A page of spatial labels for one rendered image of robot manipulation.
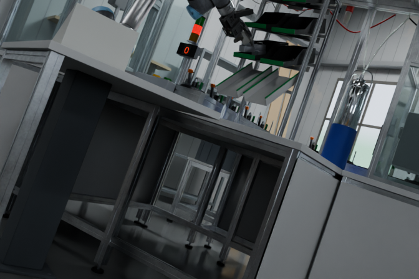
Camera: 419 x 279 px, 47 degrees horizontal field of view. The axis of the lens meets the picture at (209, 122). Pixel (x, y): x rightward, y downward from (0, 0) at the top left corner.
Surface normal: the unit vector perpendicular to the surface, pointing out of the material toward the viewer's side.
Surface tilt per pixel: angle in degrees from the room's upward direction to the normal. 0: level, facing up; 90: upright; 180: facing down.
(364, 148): 90
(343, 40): 90
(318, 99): 90
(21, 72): 90
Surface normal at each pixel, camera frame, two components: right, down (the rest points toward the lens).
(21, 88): -0.45, -0.22
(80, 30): 0.53, 0.14
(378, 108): -0.78, -0.32
